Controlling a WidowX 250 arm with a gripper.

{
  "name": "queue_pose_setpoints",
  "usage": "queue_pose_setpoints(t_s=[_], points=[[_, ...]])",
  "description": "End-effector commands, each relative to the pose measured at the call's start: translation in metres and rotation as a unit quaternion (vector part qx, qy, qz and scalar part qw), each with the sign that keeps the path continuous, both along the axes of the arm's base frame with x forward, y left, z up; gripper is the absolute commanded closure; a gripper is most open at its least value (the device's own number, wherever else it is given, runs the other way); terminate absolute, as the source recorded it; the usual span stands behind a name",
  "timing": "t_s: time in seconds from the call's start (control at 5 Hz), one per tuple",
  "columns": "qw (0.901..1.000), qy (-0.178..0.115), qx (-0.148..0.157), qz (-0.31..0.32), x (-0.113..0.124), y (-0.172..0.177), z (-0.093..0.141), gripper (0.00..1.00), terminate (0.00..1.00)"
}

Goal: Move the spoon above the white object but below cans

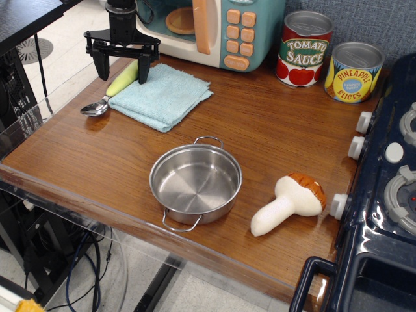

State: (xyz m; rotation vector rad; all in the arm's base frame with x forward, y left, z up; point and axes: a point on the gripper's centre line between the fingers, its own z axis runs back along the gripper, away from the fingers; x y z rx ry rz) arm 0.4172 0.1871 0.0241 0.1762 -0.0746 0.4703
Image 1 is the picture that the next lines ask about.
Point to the white stove knob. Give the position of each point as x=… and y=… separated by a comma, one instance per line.
x=363, y=122
x=356, y=147
x=338, y=205

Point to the toy microwave oven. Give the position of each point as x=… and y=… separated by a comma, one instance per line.
x=233, y=35

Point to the plush mushroom toy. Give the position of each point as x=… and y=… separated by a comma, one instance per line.
x=296, y=194

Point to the pineapple slices can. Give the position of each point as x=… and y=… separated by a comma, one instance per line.
x=353, y=71

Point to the tomato sauce can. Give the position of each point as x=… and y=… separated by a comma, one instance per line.
x=304, y=43

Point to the black desk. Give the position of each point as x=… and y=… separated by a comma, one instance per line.
x=22, y=19

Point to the stainless steel pot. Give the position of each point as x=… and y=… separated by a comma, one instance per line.
x=195, y=184

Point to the black table leg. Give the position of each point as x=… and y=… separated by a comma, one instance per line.
x=156, y=289

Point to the yellow fuzzy object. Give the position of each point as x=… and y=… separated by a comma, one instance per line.
x=28, y=306

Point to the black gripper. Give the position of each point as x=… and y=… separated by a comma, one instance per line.
x=122, y=39

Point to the light blue folded cloth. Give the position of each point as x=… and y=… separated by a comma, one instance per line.
x=164, y=100

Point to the dark blue toy stove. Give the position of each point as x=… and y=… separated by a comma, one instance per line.
x=374, y=269

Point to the black computer tower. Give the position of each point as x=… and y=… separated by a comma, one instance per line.
x=17, y=96

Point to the orange toy plate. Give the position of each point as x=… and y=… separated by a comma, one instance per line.
x=181, y=21

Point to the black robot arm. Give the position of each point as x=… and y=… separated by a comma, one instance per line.
x=121, y=3

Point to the green handled metal spoon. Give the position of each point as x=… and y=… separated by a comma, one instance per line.
x=122, y=81

